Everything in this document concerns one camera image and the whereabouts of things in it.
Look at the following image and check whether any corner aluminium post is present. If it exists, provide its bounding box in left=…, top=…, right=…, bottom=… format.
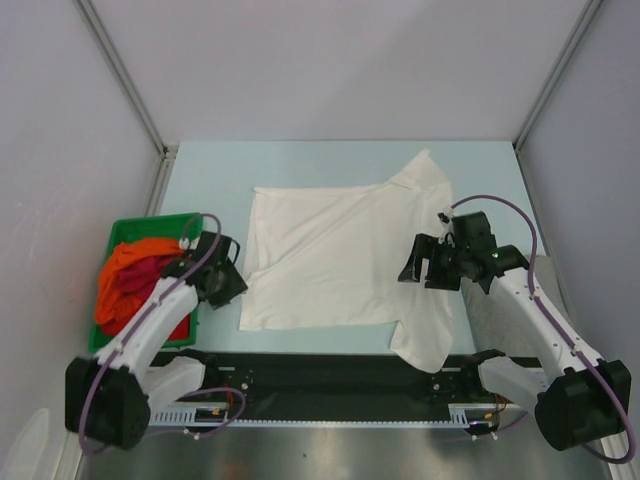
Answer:
left=72, top=0, right=168, bottom=159
left=512, top=0, right=606, bottom=156

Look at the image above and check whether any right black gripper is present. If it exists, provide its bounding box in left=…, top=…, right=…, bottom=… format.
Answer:
left=398, top=233, right=470, bottom=291

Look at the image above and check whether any folded grey t-shirt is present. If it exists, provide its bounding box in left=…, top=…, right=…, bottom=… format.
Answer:
left=460, top=255, right=574, bottom=358

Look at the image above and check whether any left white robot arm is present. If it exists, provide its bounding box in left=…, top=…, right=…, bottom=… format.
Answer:
left=64, top=231, right=247, bottom=455

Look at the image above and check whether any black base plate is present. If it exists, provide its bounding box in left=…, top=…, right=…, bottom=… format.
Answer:
left=184, top=349, right=501, bottom=420

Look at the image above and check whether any left corner aluminium post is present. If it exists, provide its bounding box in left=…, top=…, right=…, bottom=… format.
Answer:
left=72, top=0, right=168, bottom=159

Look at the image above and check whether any green plastic bin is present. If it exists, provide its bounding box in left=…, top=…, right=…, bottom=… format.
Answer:
left=88, top=213, right=203, bottom=352

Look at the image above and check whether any white printed t-shirt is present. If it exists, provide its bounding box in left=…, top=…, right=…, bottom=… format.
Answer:
left=240, top=150, right=454, bottom=373

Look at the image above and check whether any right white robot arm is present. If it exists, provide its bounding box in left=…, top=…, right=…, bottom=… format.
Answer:
left=398, top=212, right=635, bottom=452

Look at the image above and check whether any orange t-shirt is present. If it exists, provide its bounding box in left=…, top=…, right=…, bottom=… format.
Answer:
left=94, top=237, right=183, bottom=336

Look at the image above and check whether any right corner aluminium post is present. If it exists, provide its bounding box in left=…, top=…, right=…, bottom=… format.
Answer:
left=512, top=0, right=606, bottom=156

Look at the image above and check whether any red t-shirt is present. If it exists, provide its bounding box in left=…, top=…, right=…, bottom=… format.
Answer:
left=98, top=311, right=197, bottom=342

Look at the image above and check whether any white slotted cable duct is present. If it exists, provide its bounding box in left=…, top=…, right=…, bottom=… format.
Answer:
left=149, top=404, right=524, bottom=432

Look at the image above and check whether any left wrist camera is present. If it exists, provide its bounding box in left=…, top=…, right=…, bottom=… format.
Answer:
left=178, top=237, right=199, bottom=251

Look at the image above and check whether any magenta t-shirt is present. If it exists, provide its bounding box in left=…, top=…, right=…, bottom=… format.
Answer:
left=116, top=256, right=171, bottom=298

